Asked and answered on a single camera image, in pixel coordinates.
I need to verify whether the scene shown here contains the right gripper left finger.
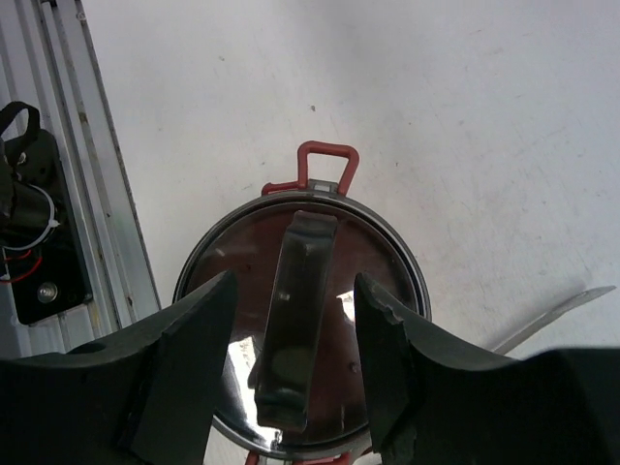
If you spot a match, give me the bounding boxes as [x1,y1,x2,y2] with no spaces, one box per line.
[1,271,237,464]

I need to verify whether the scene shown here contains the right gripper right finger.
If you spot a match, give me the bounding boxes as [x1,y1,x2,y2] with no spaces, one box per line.
[354,274,619,464]

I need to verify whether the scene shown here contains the metal tongs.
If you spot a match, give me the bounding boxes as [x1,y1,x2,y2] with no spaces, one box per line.
[488,285,617,356]

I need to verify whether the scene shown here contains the grey transparent top lid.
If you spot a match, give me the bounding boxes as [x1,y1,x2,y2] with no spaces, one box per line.
[174,190,431,460]

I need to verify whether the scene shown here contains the pink lunch bowl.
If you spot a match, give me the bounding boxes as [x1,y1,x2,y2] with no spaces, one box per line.
[261,140,360,197]

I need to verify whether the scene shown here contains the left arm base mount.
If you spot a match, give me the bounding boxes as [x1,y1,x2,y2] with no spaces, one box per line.
[1,101,92,326]

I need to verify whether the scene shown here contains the aluminium frame rail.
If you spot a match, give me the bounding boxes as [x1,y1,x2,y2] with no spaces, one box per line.
[1,1,161,358]

